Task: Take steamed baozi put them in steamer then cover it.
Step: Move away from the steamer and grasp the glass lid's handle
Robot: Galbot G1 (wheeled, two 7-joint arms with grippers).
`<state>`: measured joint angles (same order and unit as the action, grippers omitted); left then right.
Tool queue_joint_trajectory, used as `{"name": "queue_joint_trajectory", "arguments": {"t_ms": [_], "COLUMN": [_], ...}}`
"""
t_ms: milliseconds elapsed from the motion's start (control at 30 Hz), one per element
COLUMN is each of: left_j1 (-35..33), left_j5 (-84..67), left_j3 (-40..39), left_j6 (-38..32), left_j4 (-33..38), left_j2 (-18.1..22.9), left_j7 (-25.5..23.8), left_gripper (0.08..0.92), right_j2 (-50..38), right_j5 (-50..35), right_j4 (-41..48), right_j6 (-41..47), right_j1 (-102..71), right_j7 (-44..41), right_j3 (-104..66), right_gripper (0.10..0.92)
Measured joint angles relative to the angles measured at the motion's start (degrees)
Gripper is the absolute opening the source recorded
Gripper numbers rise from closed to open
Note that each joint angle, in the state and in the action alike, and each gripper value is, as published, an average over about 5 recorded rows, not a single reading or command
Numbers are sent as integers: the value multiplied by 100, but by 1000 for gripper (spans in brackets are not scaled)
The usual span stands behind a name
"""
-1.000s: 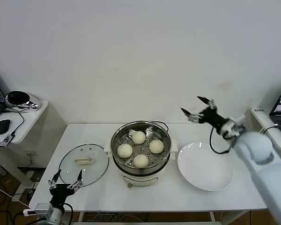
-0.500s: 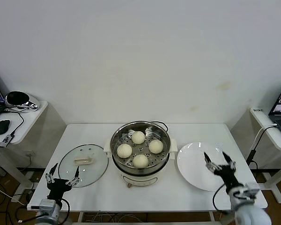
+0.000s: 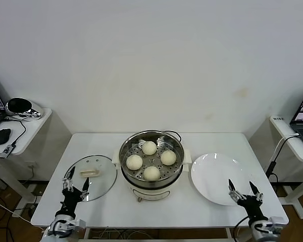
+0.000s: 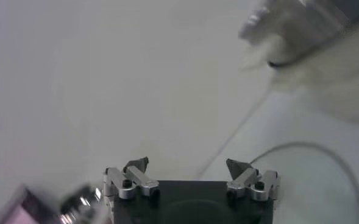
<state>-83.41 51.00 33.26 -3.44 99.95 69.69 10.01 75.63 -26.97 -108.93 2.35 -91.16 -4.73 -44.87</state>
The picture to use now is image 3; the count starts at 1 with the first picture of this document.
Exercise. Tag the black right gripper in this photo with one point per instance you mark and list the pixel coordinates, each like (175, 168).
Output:
(252, 206)

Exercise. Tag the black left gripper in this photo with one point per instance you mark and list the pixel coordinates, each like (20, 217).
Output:
(72, 199)

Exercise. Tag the white steamed baozi bun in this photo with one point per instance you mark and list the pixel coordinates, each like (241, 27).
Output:
(151, 173)
(134, 162)
(168, 158)
(149, 148)

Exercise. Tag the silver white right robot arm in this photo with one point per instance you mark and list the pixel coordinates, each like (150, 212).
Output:
(265, 233)

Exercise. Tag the stainless steel steamer basket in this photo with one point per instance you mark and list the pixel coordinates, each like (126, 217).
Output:
(173, 174)

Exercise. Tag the round glass pot lid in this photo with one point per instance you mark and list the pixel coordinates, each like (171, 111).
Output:
(101, 176)

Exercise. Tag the round white plate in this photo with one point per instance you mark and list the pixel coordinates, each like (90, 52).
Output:
(212, 176)

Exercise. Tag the white side table with mouse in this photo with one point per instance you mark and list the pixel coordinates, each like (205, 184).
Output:
(38, 126)

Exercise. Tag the white side table with label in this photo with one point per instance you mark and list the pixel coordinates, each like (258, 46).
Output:
(282, 128)

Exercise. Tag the white electric cooker pot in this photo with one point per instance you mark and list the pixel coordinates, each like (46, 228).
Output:
(151, 195)

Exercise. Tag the grey usb dongle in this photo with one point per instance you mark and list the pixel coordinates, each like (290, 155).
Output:
(7, 150)

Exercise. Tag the black computer mouse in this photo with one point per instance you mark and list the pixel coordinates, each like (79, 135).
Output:
(1, 136)

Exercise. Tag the chrome and black headset device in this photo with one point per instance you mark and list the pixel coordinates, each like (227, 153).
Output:
(17, 104)

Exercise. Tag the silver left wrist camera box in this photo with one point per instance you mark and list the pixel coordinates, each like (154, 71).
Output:
(79, 223)

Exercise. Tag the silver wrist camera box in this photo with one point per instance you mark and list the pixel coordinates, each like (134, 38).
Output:
(79, 223)
(276, 221)

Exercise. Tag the white wall socket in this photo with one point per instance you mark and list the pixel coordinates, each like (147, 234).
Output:
(32, 165)

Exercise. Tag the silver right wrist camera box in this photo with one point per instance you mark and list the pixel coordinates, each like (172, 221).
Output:
(276, 221)

